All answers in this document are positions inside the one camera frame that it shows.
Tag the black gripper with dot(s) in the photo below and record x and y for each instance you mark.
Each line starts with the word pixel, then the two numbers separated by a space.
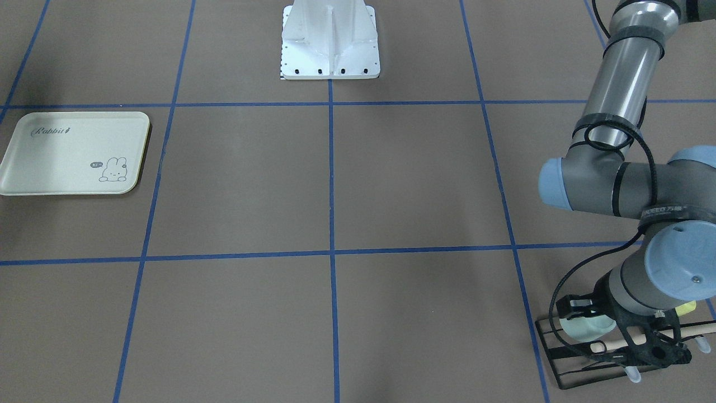
pixel 608 304

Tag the mint green cup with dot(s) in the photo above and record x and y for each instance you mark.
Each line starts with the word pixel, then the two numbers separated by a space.
pixel 587 329

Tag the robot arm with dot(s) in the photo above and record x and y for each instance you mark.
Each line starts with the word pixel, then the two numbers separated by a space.
pixel 609 169

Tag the yellow green cup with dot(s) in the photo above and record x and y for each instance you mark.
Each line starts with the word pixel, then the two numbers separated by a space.
pixel 685 308

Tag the cream rabbit tray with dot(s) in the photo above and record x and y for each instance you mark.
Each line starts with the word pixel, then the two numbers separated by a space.
pixel 75 153

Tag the black wire cup rack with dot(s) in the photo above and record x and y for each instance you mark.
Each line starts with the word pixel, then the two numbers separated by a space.
pixel 574 364

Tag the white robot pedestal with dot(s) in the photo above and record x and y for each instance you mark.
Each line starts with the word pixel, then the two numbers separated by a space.
pixel 324 40

